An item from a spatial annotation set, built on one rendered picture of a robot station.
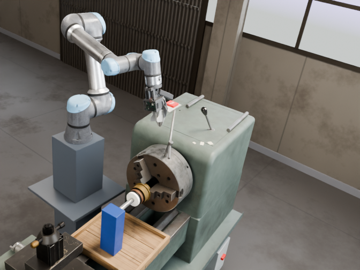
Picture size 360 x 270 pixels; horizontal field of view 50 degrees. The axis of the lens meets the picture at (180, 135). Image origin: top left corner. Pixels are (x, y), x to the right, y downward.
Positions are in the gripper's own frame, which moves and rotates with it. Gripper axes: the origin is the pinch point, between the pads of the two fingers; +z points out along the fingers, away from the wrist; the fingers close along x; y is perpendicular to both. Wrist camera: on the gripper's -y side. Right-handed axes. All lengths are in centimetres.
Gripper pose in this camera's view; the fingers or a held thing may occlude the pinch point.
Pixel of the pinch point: (160, 123)
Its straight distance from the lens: 185.2
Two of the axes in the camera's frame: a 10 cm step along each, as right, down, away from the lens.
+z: 0.8, 9.2, 3.8
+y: -5.1, 3.6, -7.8
